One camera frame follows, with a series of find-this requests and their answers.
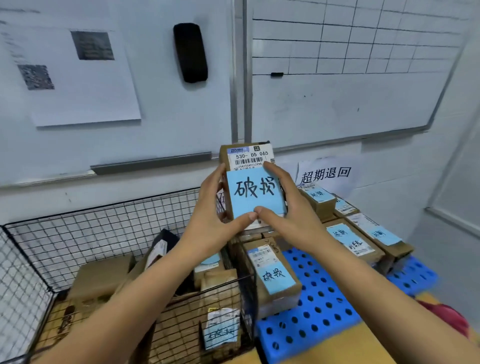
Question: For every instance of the person's right forearm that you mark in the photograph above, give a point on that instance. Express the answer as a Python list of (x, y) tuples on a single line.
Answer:
[(375, 300)]

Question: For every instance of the upright cardboard parcel blue note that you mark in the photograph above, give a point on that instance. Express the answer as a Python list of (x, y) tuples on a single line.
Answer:
[(272, 273)]

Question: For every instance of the cardboard parcel with barcode label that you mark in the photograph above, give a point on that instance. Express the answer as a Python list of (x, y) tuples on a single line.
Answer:
[(247, 154)]

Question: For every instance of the plain whiteboard with tray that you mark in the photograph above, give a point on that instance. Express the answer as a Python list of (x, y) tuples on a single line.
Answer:
[(168, 112)]

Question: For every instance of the long cardboard parcel blue note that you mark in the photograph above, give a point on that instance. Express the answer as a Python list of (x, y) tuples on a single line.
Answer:
[(352, 242)]

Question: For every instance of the dark parcel with white label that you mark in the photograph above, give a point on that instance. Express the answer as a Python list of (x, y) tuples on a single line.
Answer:
[(159, 249)]

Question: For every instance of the large blue handwritten sticky note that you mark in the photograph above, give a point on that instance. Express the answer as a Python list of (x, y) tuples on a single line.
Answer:
[(255, 187)]

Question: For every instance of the cardboard parcel round blue note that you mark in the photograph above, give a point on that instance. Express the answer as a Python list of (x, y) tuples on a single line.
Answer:
[(208, 268)]

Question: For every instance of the cardboard parcel label and note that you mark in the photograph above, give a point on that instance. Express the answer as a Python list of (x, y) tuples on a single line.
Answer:
[(221, 330)]

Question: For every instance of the small square cardboard parcel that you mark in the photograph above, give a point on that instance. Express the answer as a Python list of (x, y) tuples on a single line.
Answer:
[(318, 200)]

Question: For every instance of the white handwritten paper sign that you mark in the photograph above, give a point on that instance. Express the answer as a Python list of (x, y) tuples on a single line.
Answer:
[(326, 174)]

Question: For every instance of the wide cardboard parcel blue note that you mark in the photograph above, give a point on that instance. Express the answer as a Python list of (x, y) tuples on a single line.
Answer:
[(382, 234)]

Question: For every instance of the black whiteboard eraser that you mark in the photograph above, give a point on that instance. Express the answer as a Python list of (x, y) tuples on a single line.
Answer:
[(190, 52)]

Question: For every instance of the person's left thumb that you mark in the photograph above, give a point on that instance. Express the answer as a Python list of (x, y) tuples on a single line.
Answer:
[(242, 220)]

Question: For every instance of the crumpled brown paper parcel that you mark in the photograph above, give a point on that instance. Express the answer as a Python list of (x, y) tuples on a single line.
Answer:
[(221, 285)]

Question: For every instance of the whiteboard with drawn grid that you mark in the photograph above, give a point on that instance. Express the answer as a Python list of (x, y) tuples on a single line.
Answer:
[(337, 93)]

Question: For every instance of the blue perforated plastic pallet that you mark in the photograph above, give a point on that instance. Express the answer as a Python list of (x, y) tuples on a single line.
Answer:
[(315, 311)]

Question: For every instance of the small flat cardboard parcel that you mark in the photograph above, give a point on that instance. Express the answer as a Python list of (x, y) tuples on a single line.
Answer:
[(345, 207)]

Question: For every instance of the cardboard parcel under stack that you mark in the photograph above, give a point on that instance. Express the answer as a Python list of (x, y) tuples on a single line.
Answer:
[(255, 237)]

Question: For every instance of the plain brown cardboard box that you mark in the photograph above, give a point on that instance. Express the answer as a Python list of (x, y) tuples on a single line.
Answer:
[(101, 273)]

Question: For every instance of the person's left hand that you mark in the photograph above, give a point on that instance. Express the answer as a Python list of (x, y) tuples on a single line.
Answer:
[(210, 217)]

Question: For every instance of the white printed paper sheet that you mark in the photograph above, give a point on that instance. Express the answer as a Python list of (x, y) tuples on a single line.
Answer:
[(82, 93)]

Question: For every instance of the person's left forearm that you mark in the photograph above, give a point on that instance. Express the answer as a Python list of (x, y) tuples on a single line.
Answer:
[(131, 300)]

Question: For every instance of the person's right thumb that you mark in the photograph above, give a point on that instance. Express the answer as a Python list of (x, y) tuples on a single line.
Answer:
[(268, 214)]

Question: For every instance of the red cloth item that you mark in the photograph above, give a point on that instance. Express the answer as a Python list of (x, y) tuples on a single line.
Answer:
[(446, 317)]

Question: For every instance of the person's right hand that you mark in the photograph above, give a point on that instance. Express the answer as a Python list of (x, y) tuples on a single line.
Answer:
[(296, 221)]

